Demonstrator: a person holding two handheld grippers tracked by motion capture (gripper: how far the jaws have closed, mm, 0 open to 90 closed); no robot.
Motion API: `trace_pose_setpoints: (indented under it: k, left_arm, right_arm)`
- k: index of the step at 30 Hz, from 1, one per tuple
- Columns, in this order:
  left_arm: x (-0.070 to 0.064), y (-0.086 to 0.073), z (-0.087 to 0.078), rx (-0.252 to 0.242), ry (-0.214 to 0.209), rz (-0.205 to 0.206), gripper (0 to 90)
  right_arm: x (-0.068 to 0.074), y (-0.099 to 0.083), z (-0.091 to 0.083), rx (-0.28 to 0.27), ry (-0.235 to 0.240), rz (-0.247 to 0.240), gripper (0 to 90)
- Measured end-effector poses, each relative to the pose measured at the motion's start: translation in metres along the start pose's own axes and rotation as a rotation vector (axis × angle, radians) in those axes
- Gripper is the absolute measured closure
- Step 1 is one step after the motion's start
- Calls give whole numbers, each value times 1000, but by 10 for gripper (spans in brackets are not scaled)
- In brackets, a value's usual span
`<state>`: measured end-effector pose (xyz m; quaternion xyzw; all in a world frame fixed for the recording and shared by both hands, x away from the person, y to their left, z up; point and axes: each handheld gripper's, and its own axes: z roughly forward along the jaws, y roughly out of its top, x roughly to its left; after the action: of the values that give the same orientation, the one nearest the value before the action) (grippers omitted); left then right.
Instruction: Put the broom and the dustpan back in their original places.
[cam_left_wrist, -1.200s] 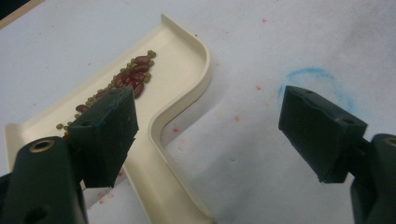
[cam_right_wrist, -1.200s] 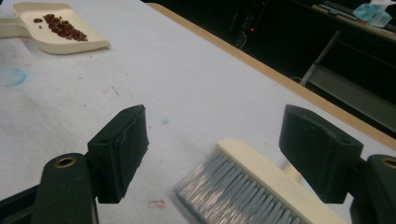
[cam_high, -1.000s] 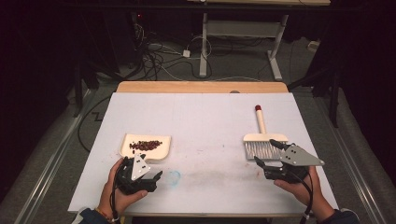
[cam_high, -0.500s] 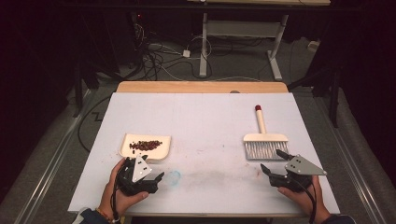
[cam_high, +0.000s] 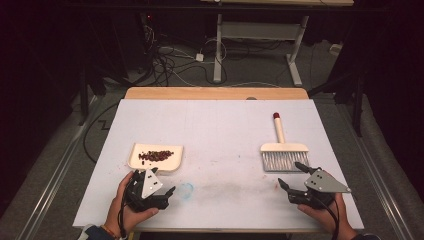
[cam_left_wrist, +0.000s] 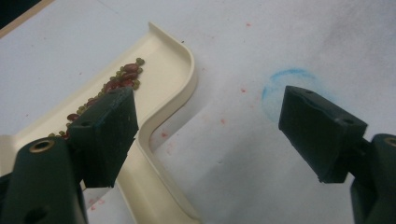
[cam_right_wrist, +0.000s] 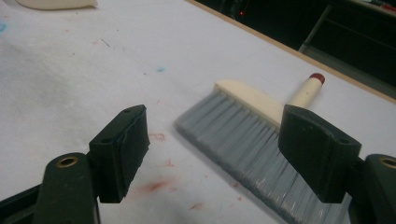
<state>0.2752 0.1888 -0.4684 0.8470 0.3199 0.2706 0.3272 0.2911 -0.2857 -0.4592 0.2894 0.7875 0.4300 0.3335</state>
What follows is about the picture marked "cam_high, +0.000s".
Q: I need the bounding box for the cream hand brush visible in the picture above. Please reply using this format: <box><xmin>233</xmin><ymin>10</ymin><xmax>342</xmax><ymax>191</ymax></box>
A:
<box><xmin>259</xmin><ymin>112</ymin><xmax>311</xmax><ymax>174</ymax></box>

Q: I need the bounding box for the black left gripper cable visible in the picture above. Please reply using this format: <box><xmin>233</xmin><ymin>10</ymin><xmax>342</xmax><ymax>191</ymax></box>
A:
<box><xmin>117</xmin><ymin>199</ymin><xmax>130</xmax><ymax>240</ymax></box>

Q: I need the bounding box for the white table frame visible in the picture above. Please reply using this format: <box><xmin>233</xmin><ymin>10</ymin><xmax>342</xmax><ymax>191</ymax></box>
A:
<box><xmin>199</xmin><ymin>0</ymin><xmax>355</xmax><ymax>87</ymax></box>

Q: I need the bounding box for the person's left hand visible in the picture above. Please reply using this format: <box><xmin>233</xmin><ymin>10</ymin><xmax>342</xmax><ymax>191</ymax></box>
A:
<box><xmin>104</xmin><ymin>171</ymin><xmax>160</xmax><ymax>235</ymax></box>

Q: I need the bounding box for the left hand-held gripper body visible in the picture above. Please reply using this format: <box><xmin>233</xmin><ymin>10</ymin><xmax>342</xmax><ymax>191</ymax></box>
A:
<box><xmin>123</xmin><ymin>168</ymin><xmax>170</xmax><ymax>213</ymax></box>

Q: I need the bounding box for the person's right hand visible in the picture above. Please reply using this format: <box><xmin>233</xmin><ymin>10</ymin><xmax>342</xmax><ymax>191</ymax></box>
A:
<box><xmin>297</xmin><ymin>192</ymin><xmax>350</xmax><ymax>235</ymax></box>

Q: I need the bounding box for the cream plastic dustpan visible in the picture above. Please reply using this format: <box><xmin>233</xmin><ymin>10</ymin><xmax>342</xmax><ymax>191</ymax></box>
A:
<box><xmin>127</xmin><ymin>142</ymin><xmax>185</xmax><ymax>176</ymax></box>

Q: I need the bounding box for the black metal stand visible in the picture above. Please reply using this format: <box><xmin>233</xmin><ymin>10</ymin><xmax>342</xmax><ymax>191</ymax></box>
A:
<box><xmin>77</xmin><ymin>63</ymin><xmax>108</xmax><ymax>127</ymax></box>
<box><xmin>307</xmin><ymin>63</ymin><xmax>365</xmax><ymax>138</ymax></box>

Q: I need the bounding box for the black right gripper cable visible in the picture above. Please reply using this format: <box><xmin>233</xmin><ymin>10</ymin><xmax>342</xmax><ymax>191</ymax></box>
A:
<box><xmin>319</xmin><ymin>195</ymin><xmax>342</xmax><ymax>240</ymax></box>

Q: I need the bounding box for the black floor cable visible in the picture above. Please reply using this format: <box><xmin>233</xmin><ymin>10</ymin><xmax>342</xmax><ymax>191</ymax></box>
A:
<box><xmin>82</xmin><ymin>101</ymin><xmax>120</xmax><ymax>165</ymax></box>

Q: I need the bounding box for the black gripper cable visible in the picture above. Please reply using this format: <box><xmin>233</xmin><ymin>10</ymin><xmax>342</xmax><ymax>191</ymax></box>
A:
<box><xmin>319</xmin><ymin>195</ymin><xmax>342</xmax><ymax>240</ymax></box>
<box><xmin>117</xmin><ymin>199</ymin><xmax>130</xmax><ymax>240</ymax></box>

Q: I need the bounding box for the bundle of floor cables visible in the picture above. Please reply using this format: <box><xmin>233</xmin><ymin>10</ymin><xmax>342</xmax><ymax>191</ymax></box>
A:
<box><xmin>143</xmin><ymin>14</ymin><xmax>284</xmax><ymax>88</ymax></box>

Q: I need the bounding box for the pile of red beans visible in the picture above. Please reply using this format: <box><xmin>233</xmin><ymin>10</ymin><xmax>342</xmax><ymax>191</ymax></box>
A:
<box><xmin>138</xmin><ymin>149</ymin><xmax>175</xmax><ymax>166</ymax></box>

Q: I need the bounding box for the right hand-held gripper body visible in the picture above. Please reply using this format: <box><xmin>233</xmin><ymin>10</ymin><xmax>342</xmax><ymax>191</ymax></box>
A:
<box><xmin>287</xmin><ymin>168</ymin><xmax>352</xmax><ymax>211</ymax></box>

